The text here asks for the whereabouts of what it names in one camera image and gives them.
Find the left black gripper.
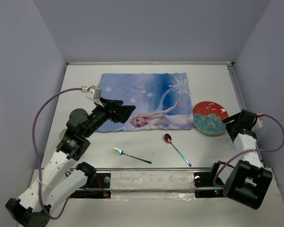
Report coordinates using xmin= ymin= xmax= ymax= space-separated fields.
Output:
xmin=83 ymin=97 xmax=135 ymax=138

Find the red and blue plate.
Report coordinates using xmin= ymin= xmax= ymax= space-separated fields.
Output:
xmin=193 ymin=101 xmax=229 ymax=136

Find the blue princess print cloth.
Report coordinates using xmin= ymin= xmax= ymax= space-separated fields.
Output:
xmin=98 ymin=73 xmax=195 ymax=132

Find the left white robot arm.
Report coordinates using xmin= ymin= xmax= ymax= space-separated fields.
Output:
xmin=6 ymin=98 xmax=136 ymax=227

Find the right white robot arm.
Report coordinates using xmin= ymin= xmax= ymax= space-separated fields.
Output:
xmin=208 ymin=110 xmax=273 ymax=210

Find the iridescent fork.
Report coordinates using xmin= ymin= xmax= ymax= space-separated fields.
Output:
xmin=113 ymin=148 xmax=152 ymax=165

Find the iridescent spoon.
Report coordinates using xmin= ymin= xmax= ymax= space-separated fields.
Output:
xmin=163 ymin=133 xmax=192 ymax=167

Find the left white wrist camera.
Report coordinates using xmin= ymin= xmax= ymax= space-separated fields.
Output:
xmin=81 ymin=85 xmax=103 ymax=106

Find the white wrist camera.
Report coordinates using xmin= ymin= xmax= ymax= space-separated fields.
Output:
xmin=81 ymin=85 xmax=103 ymax=106
xmin=252 ymin=114 xmax=264 ymax=131

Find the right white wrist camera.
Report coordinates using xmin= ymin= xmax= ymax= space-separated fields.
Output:
xmin=252 ymin=114 xmax=264 ymax=131

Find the white cup yellow handle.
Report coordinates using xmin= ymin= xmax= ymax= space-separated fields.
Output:
xmin=59 ymin=129 xmax=67 ymax=140

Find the silver front table rail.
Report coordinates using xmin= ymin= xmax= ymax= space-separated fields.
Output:
xmin=96 ymin=167 xmax=212 ymax=172

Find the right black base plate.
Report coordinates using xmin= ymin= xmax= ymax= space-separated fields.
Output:
xmin=193 ymin=172 xmax=224 ymax=199

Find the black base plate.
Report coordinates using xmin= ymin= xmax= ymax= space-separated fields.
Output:
xmin=193 ymin=172 xmax=224 ymax=199
xmin=70 ymin=172 xmax=111 ymax=199

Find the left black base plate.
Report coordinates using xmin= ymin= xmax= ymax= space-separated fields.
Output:
xmin=70 ymin=172 xmax=111 ymax=199

